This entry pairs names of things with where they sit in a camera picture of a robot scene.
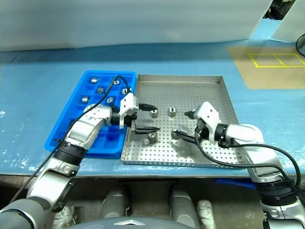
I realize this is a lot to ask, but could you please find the thin black cable loop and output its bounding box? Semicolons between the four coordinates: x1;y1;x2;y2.
296;33;305;54

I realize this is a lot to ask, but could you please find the blue plastic table cover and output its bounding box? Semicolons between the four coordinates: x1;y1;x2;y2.
0;18;305;178

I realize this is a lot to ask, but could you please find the large white foam board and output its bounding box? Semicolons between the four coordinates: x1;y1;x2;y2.
0;0;274;52

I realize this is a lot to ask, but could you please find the yellow tape grid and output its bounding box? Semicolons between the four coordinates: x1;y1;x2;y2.
249;53;305;68

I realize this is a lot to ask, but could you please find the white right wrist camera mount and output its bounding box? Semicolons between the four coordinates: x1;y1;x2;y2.
195;101;221;144

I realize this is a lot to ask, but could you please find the small white foam board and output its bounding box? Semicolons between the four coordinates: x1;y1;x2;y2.
271;0;305;42

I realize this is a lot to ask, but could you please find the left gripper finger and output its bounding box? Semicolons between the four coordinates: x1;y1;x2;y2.
139;103;158;112
134;126;160;135

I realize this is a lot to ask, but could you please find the grey robot leg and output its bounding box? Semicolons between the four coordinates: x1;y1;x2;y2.
169;185;200;229
99;189;131;219

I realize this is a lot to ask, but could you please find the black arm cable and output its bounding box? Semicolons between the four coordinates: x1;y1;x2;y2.
194;120;303;198
9;75;133;203

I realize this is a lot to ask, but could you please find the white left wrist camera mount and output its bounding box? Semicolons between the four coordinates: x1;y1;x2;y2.
119;93;140;129

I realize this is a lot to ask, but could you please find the blue compartment tray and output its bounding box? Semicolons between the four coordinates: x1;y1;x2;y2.
45;70;138;160

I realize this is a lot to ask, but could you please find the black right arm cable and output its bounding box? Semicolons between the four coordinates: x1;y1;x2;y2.
194;120;303;198

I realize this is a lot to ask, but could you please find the grey robot torso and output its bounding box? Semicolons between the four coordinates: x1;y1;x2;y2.
78;216;182;229

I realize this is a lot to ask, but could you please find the white right robot foot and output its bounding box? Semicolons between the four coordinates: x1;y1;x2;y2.
197;199;219;229

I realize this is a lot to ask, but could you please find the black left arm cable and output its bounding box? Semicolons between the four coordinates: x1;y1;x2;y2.
9;75;133;203

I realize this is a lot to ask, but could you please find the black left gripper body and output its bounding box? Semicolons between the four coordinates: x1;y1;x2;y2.
123;103;145;134

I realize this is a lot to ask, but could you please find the brown rectangular mat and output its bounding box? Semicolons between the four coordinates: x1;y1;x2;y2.
226;45;305;89

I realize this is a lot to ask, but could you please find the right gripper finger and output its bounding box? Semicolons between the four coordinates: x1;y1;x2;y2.
184;108;197;119
172;129;198;144

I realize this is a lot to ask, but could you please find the perforated metal tray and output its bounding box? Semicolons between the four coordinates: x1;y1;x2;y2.
120;74;248;169

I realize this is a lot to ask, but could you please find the grey left robot leg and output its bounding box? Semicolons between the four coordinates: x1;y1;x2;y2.
99;189;131;219

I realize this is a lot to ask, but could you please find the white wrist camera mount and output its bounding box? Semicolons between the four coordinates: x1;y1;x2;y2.
119;93;140;129
195;101;221;144

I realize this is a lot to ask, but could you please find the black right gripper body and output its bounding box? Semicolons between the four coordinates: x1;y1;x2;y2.
194;118;212;142

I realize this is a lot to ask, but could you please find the white left robot foot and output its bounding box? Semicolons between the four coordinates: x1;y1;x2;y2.
53;205;77;227

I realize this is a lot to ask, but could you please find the grey right robot leg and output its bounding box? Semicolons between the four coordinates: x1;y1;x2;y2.
169;185;200;229

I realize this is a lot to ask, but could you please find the white robot foot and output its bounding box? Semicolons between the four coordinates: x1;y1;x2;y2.
53;205;77;227
197;199;219;229

